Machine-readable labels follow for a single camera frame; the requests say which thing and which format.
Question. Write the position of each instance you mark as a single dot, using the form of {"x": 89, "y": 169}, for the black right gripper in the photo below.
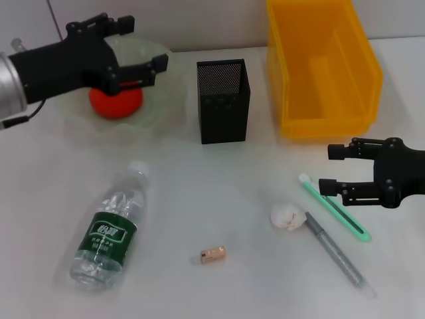
{"x": 398, "y": 172}

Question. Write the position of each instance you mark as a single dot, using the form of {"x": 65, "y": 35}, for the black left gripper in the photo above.
{"x": 66, "y": 63}

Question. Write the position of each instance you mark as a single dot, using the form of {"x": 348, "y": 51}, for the white paper ball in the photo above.
{"x": 287, "y": 216}

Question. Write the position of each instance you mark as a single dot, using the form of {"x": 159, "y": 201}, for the red tomato-shaped toy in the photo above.
{"x": 116, "y": 106}

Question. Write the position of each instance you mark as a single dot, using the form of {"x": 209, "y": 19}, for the clear green-label water bottle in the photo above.
{"x": 106, "y": 239}

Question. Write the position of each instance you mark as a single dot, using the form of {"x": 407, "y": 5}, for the green utility knife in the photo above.
{"x": 352, "y": 222}

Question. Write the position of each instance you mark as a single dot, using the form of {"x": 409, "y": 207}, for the green glass fruit plate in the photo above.
{"x": 159, "y": 99}

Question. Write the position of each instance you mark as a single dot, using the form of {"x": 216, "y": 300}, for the grey marker pen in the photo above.
{"x": 335, "y": 252}

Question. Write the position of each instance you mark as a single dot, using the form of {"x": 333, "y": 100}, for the black mesh pen holder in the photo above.
{"x": 222, "y": 116}

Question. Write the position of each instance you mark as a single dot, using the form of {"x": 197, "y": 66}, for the yellow plastic bin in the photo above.
{"x": 332, "y": 83}

